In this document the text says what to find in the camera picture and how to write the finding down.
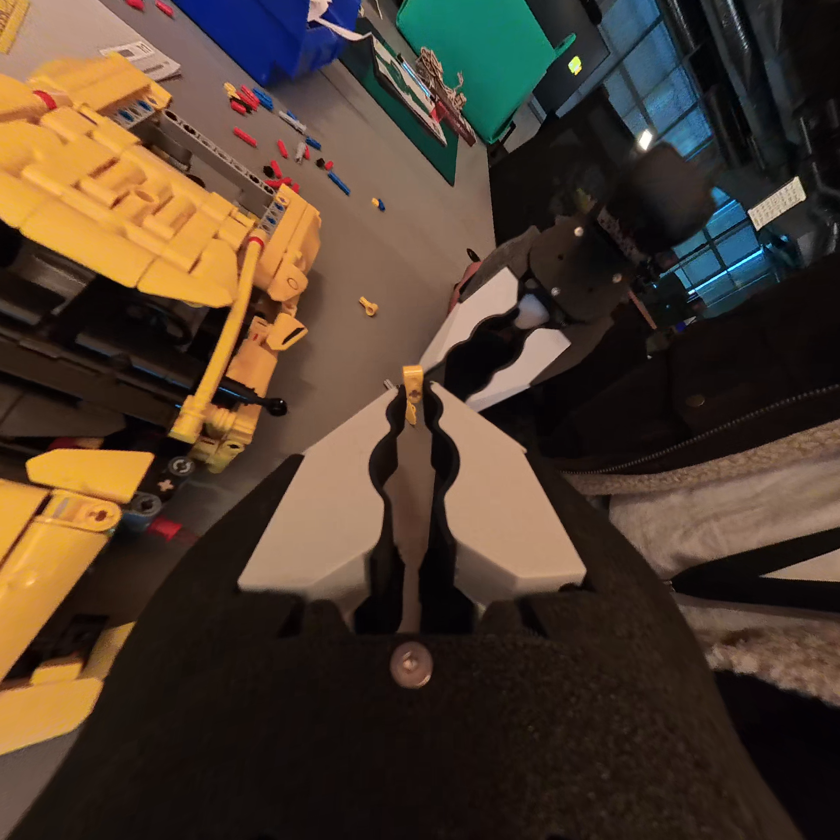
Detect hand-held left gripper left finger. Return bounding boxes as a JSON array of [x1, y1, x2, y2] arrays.
[[238, 386, 408, 635]]

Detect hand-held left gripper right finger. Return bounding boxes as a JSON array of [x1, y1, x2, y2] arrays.
[[420, 382, 587, 635]]

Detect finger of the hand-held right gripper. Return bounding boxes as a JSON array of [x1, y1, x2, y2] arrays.
[[462, 326, 573, 414], [419, 268, 524, 380]]

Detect yellow holed connector piece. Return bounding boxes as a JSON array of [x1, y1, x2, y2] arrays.
[[401, 365, 425, 427]]

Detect yellow toy brick car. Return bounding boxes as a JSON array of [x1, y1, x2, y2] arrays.
[[0, 52, 324, 756]]

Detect grey desk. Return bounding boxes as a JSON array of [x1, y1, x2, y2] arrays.
[[0, 0, 497, 788]]

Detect person's right hand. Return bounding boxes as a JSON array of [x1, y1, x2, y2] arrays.
[[451, 248, 488, 317]]

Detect green cutting mat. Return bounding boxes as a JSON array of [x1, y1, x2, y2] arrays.
[[338, 16, 459, 187]]

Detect white hanging note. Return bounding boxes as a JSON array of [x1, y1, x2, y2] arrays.
[[747, 175, 807, 231]]

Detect white shirt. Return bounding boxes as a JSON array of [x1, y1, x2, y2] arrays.
[[607, 453, 840, 657]]

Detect small wooden model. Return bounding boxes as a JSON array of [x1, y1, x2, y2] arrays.
[[413, 47, 478, 147]]

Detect black monitor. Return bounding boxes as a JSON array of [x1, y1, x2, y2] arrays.
[[525, 0, 613, 119]]

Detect green white board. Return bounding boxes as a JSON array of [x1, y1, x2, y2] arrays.
[[371, 33, 450, 147]]

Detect green folding board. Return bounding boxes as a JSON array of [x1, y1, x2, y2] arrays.
[[395, 0, 578, 146]]

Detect scattered black toy pins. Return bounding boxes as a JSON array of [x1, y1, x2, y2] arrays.
[[261, 156, 330, 179]]

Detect scattered red toy pins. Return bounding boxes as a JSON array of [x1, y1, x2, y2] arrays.
[[125, 0, 311, 193]]

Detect crumpled white printed paper bags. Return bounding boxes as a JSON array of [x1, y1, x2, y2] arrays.
[[306, 0, 366, 42]]

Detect blue storage bin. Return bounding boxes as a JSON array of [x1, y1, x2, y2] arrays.
[[172, 0, 364, 88]]

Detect toy car instruction booklet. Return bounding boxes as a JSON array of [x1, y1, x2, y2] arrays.
[[0, 0, 182, 81]]

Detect black strap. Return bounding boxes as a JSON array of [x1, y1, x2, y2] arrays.
[[669, 525, 840, 615]]

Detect silver air duct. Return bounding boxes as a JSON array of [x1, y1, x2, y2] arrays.
[[699, 0, 840, 198]]

